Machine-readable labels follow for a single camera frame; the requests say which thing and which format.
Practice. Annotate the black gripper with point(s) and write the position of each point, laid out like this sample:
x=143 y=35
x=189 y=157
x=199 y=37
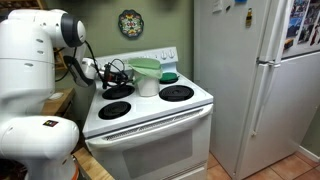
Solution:
x=110 y=76

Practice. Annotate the white dust bin green lid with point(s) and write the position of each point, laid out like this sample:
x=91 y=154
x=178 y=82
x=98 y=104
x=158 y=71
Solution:
x=148 y=85

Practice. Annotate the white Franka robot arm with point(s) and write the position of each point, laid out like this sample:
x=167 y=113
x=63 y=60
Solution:
x=26 y=66

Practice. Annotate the large black coil burner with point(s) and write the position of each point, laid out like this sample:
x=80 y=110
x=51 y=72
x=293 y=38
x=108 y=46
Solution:
x=176 y=93
x=119 y=92

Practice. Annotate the small black coil burner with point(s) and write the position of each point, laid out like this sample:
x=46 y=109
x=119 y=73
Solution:
x=114 y=110
x=168 y=82

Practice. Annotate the green round pad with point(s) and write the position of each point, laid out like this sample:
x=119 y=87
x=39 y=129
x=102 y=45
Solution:
x=169 y=76

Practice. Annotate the white stove knob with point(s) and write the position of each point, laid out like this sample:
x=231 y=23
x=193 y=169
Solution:
x=171 y=54
x=163 y=55

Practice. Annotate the small white dish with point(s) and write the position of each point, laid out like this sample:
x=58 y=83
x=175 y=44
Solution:
x=56 y=96

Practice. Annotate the wooden side table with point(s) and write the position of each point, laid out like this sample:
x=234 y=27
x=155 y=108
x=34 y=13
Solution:
x=58 y=105

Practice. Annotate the white electric stove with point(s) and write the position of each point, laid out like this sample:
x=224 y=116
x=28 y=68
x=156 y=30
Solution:
x=150 y=146

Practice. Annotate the wooden robot platform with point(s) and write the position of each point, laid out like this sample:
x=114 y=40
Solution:
x=91 y=166

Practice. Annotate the white refrigerator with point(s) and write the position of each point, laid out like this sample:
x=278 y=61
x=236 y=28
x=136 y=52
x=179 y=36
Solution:
x=233 y=100

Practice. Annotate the white paper note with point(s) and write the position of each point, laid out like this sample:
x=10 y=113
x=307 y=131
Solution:
x=217 y=6

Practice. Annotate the dark small fridge magnet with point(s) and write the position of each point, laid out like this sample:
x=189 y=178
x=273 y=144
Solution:
x=227 y=8

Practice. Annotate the yellow black bottle magnet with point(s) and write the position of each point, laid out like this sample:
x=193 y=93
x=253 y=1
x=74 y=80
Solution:
x=248 y=18

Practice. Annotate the blue fridge magnet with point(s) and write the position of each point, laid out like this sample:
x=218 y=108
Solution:
x=240 y=1

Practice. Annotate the yellow fridge magnet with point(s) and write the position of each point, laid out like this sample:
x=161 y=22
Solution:
x=288 y=44

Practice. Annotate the landscape photo print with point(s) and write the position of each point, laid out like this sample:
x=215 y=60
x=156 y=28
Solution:
x=295 y=23

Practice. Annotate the people photo print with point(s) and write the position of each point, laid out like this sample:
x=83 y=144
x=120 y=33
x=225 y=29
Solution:
x=311 y=30

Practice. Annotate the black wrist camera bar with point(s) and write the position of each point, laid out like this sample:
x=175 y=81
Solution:
x=77 y=71

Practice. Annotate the floral decorative wall plate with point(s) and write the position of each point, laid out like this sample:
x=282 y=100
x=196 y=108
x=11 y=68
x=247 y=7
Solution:
x=131 y=24

